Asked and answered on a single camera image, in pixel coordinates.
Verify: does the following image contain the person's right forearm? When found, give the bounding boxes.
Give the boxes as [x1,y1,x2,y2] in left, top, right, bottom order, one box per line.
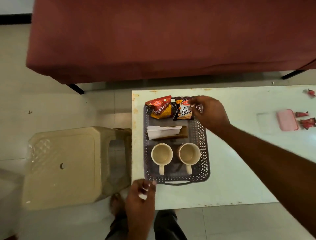
[212,123,316,238]

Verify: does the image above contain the grey perforated plastic tray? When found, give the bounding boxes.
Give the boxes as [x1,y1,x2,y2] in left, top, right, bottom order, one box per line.
[143,101,211,186]

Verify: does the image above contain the beige plastic stool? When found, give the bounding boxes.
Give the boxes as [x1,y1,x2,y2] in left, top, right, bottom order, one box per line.
[21,126,132,211]

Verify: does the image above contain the person's bare foot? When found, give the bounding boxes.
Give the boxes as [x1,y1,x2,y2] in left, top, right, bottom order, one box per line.
[110,193,127,219]

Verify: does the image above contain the grey trousers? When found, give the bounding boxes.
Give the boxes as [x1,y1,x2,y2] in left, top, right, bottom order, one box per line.
[105,209,188,240]

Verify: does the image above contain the red fabric sofa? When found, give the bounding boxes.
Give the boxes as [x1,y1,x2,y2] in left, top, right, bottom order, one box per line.
[26,0,316,95]

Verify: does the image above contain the black salted peanuts packet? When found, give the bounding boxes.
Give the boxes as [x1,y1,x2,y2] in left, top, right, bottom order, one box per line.
[172,96,196,121]

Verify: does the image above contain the red and yellow snack packet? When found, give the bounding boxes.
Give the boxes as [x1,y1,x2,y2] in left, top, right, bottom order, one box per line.
[145,95,172,120]

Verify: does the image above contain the person's left forearm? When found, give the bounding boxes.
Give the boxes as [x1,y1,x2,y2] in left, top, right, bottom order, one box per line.
[127,219,155,240]

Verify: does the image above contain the patterned mug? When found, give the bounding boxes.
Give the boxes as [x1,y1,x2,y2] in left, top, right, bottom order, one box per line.
[151,143,174,175]
[177,142,201,175]

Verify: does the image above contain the white paper napkins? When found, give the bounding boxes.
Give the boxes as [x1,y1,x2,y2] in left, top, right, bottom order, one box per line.
[147,125,182,140]

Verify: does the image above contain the person's left hand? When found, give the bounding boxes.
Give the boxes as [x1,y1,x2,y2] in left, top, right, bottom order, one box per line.
[124,179,157,223]

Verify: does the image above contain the person's right hand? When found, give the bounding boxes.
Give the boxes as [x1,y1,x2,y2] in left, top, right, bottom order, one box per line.
[188,96,231,133]

